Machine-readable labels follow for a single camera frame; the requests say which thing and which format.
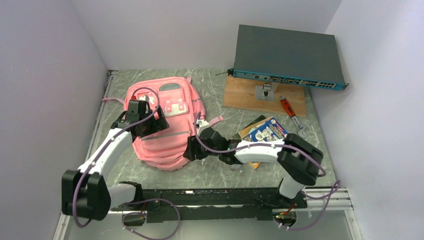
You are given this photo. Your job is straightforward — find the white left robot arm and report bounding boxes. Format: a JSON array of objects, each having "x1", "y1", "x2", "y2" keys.
[{"x1": 61, "y1": 99, "x2": 169, "y2": 221}]

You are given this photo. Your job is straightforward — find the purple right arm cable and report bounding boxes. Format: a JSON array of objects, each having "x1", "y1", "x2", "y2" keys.
[{"x1": 193, "y1": 112, "x2": 342, "y2": 232}]

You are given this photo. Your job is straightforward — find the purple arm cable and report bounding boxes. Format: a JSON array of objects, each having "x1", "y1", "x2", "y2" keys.
[
  {"x1": 71, "y1": 86, "x2": 161, "y2": 229},
  {"x1": 193, "y1": 112, "x2": 342, "y2": 232}
]

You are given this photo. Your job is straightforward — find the pink student backpack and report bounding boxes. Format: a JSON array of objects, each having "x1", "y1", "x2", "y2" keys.
[{"x1": 122, "y1": 76, "x2": 206, "y2": 171}]

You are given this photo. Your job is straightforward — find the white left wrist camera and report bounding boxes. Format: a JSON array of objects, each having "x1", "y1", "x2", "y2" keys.
[{"x1": 130, "y1": 94, "x2": 158, "y2": 109}]

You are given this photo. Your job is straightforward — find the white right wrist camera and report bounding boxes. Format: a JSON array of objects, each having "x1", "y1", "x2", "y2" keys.
[{"x1": 195, "y1": 119, "x2": 210, "y2": 134}]

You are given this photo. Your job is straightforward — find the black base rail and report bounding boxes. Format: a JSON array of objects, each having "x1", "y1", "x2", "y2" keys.
[{"x1": 113, "y1": 187, "x2": 308, "y2": 223}]

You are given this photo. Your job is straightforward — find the blue sticker book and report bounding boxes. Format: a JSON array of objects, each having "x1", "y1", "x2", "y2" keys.
[{"x1": 243, "y1": 117, "x2": 288, "y2": 142}]

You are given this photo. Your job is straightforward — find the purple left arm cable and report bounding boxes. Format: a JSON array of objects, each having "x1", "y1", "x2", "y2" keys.
[{"x1": 71, "y1": 86, "x2": 161, "y2": 229}]

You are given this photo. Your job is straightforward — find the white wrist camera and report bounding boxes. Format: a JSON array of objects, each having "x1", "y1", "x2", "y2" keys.
[
  {"x1": 130, "y1": 94, "x2": 158, "y2": 109},
  {"x1": 195, "y1": 119, "x2": 210, "y2": 134}
]

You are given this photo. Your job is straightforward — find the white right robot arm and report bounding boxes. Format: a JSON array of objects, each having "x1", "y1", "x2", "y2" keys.
[{"x1": 183, "y1": 127, "x2": 326, "y2": 208}]

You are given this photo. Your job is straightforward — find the grey metal bracket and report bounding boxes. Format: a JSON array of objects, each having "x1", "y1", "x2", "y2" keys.
[{"x1": 255, "y1": 82, "x2": 278, "y2": 102}]

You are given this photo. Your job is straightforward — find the blue network switch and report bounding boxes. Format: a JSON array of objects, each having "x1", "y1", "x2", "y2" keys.
[{"x1": 228, "y1": 24, "x2": 349, "y2": 91}]

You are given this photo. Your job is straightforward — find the orange adjustable wrench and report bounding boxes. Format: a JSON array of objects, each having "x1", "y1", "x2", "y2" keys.
[{"x1": 279, "y1": 96, "x2": 307, "y2": 139}]

